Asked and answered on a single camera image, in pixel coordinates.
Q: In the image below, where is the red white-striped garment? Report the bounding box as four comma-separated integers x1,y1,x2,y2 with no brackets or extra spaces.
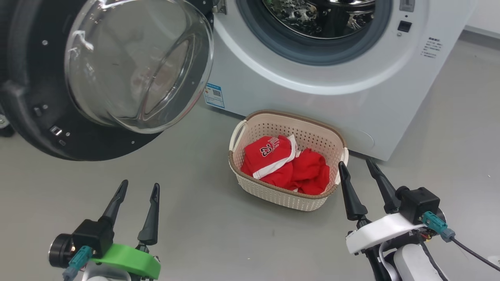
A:
260,148,330,196

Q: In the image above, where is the left black cable teal plug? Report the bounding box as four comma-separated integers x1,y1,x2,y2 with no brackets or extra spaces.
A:
62,246,93,281

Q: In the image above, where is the cream perforated laundry basket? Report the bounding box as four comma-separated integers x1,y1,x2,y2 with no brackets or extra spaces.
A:
228,110,349,212

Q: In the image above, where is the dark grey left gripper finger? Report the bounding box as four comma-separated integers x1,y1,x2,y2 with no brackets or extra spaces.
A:
100,180,129,231
137,183,161,253

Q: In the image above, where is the white washing machine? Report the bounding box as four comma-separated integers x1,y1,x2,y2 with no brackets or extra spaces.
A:
203,0,479,162

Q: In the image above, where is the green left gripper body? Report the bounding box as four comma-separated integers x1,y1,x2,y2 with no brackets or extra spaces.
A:
49,233,162,280

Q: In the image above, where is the black cable teal plug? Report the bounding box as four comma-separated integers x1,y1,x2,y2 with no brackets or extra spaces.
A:
422,212,500,272
62,246,93,281

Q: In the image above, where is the black washing machine glass door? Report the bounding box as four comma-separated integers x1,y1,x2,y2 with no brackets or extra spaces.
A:
0,0,214,162

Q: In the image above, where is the right black cable teal plug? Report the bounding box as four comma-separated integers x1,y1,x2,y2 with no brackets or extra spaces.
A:
422,212,500,272

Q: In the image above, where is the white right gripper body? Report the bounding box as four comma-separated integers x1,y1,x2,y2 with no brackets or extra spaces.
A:
346,213,426,255

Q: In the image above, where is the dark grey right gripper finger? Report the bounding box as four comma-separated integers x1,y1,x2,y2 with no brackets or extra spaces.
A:
338,161,372,230
366,158,402,215

